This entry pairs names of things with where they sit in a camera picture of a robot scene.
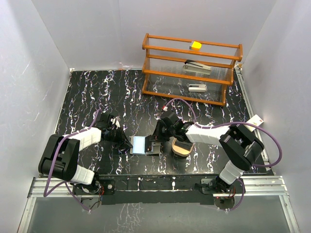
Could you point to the orange wooden shelf rack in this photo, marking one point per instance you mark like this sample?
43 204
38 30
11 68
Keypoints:
165 76

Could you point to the grey card holder wallet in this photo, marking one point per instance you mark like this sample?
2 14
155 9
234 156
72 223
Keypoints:
138 143

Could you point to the black credit card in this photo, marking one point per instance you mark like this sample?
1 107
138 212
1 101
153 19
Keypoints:
148 144

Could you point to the white card box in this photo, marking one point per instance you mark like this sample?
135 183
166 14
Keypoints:
254 120

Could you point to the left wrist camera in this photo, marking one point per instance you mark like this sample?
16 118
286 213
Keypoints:
115 122

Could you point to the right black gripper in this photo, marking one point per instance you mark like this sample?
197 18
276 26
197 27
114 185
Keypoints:
157 136

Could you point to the small white stapler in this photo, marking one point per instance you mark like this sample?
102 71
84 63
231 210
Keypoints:
197 88

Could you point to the grey black stapler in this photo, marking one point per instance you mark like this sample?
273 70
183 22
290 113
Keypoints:
194 66

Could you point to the oval wooden tray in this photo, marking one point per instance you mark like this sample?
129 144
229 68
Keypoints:
182 149

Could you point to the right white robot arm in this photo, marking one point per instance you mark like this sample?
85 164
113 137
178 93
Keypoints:
242 147

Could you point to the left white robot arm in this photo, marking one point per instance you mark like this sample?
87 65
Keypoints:
60 156

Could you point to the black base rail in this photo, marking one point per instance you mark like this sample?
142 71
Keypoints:
202 189

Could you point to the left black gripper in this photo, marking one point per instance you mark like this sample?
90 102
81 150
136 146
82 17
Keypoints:
123 142

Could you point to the yellow white block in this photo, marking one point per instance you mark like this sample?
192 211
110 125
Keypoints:
196 46

